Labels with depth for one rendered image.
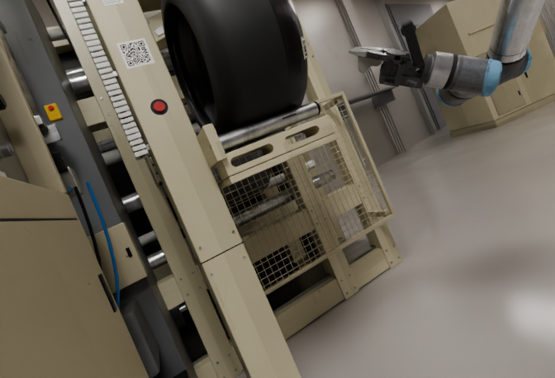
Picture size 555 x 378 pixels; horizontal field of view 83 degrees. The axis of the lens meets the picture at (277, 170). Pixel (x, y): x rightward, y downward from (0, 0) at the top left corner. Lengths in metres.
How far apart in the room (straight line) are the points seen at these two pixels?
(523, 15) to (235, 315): 1.03
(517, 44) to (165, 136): 0.94
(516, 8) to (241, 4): 0.64
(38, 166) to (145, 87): 0.35
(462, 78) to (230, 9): 0.60
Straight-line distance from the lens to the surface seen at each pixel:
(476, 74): 0.95
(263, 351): 1.02
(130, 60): 0.99
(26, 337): 0.35
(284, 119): 0.93
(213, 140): 0.81
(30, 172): 0.77
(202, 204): 0.90
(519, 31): 1.02
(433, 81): 0.93
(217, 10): 0.87
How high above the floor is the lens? 0.79
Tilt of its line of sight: 1 degrees down
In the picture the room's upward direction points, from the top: 23 degrees counter-clockwise
